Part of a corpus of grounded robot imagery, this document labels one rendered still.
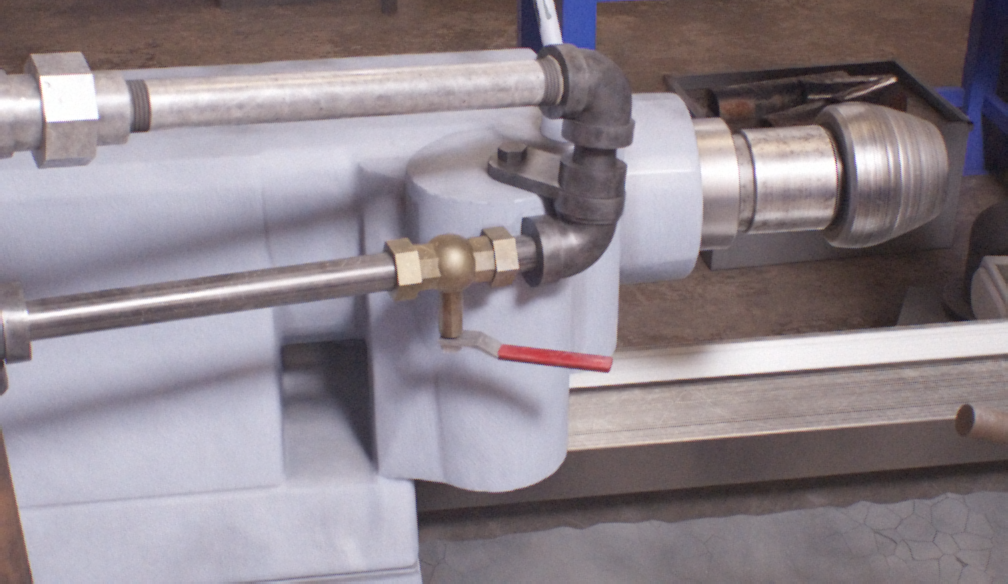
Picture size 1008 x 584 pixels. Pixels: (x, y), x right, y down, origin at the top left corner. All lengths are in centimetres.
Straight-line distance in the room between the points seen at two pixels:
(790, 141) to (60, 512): 46
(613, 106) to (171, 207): 24
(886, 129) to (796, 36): 350
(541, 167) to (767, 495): 55
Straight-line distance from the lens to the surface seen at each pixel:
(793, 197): 92
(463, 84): 69
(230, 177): 82
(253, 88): 66
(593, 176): 74
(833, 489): 127
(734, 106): 319
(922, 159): 94
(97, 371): 85
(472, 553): 121
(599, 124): 73
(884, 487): 129
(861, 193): 92
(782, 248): 317
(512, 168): 77
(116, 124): 64
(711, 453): 117
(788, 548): 124
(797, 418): 119
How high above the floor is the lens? 149
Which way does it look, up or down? 29 degrees down
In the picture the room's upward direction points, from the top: straight up
